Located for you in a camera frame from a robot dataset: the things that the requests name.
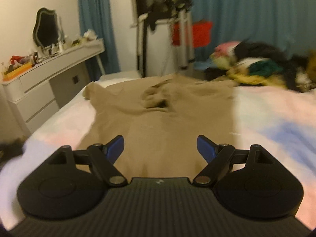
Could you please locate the blue curtain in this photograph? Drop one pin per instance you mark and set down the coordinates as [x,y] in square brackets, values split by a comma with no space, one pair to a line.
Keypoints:
[286,24]
[96,15]

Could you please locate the red cloth bag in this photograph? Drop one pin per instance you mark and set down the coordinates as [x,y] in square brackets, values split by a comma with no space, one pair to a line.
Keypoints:
[201,34]

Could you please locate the blue curtain left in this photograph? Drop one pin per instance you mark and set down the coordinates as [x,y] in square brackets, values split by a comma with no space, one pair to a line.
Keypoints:
[96,15]

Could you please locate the orange tray with clutter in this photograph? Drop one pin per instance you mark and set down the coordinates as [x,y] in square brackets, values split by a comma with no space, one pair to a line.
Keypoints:
[16,66]

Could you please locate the blue curtain right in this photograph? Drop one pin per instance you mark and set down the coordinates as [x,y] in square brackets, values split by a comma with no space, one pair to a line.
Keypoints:
[286,24]

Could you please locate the tan t-shirt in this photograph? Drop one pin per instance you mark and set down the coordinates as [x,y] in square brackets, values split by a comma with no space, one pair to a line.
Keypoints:
[160,119]

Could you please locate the pile of mixed clothes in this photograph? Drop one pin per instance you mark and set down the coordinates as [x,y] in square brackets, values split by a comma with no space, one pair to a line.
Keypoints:
[261,64]

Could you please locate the white tissue box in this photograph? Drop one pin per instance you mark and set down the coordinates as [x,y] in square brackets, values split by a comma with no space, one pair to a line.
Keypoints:
[90,35]

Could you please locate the black wavy frame mirror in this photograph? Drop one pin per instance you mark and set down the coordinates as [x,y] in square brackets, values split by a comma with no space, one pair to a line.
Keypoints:
[45,31]

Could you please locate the white dressing table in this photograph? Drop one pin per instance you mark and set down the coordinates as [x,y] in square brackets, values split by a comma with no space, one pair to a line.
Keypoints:
[38,93]

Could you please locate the pastel tie-dye duvet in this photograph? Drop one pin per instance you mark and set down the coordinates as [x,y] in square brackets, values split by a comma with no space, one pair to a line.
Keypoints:
[272,172]

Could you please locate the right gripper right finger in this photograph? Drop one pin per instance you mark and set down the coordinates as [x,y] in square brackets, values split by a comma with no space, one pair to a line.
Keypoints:
[217,156]

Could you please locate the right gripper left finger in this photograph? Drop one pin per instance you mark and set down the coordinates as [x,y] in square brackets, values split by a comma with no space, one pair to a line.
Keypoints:
[103,157]

